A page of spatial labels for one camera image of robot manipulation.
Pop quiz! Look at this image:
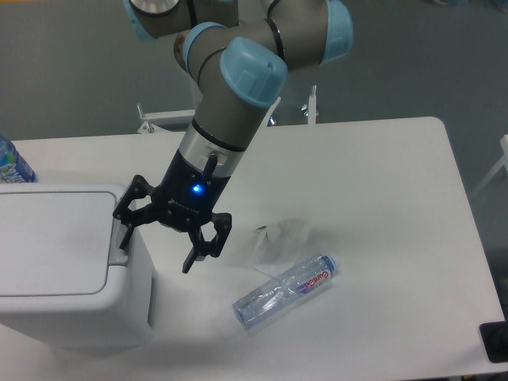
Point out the blue labelled water bottle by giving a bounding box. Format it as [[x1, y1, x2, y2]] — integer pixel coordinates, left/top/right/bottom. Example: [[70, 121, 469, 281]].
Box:
[[1, 136, 38, 183]]

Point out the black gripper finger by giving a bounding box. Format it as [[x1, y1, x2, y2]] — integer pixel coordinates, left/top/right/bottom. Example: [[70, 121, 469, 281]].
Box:
[[182, 213, 233, 274], [113, 175, 158, 249]]

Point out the white push-lid trash can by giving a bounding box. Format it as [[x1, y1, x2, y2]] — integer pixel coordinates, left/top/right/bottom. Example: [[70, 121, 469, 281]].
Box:
[[1, 183, 156, 348]]

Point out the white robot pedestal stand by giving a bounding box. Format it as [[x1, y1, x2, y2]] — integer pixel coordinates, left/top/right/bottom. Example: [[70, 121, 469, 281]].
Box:
[[137, 84, 321, 134]]

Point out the crumpled clear plastic bag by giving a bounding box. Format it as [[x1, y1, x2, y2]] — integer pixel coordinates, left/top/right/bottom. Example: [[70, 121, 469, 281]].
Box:
[[253, 218, 310, 277]]

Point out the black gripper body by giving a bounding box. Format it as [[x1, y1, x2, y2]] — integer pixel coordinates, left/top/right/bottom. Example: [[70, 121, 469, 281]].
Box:
[[152, 151, 229, 232]]

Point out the black device at table edge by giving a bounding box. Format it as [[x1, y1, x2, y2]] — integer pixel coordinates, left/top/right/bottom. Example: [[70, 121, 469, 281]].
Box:
[[479, 321, 507, 364]]

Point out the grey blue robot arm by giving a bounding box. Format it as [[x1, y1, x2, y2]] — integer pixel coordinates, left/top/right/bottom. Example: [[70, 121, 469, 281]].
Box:
[[113, 1, 353, 271]]

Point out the white frame at right edge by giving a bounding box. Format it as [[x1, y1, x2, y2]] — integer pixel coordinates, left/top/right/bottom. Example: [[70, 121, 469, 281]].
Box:
[[471, 135, 507, 198]]

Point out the clear empty plastic bottle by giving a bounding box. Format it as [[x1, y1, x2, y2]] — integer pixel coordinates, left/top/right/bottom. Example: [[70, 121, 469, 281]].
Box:
[[232, 254, 339, 330]]

